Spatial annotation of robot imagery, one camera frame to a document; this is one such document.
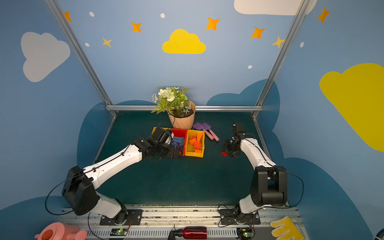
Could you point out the aluminium rail base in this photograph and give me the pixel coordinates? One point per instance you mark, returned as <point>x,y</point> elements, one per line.
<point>158,221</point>

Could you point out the purple pink toy shovel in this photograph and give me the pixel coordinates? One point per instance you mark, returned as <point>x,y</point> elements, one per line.
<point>200,127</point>

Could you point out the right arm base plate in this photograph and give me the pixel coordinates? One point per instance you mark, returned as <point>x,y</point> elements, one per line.
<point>234,216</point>

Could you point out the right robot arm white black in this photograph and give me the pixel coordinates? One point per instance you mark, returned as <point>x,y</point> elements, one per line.
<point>269,183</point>

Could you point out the red metal bottle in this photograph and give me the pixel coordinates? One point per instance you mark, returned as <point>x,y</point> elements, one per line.
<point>189,233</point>

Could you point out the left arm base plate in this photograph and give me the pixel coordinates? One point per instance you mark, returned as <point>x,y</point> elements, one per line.
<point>133,216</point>

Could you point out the orange lego fence piece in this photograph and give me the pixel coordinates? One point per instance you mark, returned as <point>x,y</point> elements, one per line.
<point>195,143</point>

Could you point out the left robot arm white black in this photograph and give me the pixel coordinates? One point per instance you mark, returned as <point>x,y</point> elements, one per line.
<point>80,188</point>

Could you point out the yellow garden glove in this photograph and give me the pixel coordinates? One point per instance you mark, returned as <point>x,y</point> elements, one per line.
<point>284,229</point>

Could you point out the potted artificial flower plant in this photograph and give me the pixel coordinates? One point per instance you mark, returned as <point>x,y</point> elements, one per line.
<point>175,102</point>

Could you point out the pink watering can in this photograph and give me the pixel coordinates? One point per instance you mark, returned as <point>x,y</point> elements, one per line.
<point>60,231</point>

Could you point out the right yellow bin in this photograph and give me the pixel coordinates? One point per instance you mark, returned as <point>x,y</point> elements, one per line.
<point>189,149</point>

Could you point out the blue lego brick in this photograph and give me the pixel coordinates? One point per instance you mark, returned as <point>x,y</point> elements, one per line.
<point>178,141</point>

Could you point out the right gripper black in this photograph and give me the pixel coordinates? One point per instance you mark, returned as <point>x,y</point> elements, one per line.
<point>229,148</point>

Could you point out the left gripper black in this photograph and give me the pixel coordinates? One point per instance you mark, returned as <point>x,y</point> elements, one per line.
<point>173,150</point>

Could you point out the red middle bin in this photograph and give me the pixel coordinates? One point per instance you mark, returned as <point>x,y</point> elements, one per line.
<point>182,134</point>

